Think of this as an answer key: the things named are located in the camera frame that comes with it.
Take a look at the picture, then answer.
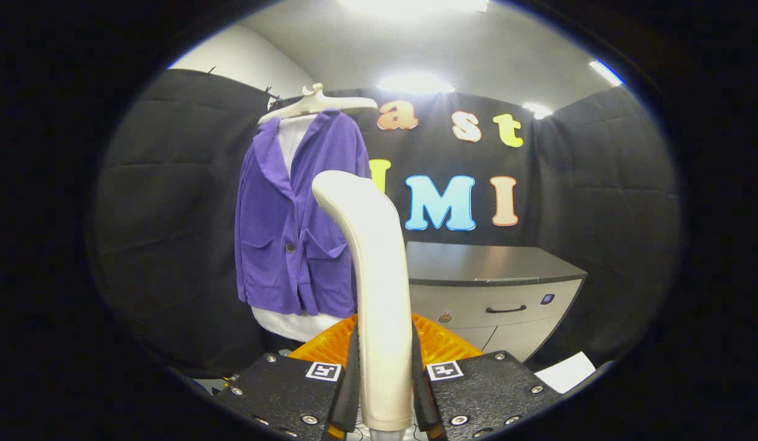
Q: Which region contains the grey cabinet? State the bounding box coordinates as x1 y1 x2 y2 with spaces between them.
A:
405 241 588 363

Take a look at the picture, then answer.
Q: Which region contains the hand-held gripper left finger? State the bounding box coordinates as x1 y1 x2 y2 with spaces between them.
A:
214 314 361 441

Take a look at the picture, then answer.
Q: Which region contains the twin strip ceiling light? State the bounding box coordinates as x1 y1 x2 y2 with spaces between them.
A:
588 59 625 87

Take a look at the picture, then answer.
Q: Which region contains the white clothes hanger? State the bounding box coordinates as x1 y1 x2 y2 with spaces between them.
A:
257 83 378 126

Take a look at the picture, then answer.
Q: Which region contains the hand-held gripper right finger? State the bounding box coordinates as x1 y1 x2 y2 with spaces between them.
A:
409 312 563 441

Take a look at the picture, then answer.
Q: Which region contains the white paper sheet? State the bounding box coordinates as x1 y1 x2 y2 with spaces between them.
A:
534 352 597 394

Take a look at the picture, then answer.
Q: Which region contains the white garment steamer head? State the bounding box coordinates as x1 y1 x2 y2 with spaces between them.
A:
311 170 415 432

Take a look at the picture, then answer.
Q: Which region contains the purple jacket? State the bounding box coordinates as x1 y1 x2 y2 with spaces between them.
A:
234 109 372 318

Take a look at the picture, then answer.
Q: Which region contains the large ceiling light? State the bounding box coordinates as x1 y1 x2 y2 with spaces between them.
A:
337 0 491 18

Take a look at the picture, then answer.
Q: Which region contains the white ironing pad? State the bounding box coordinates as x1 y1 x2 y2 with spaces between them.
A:
251 115 355 342

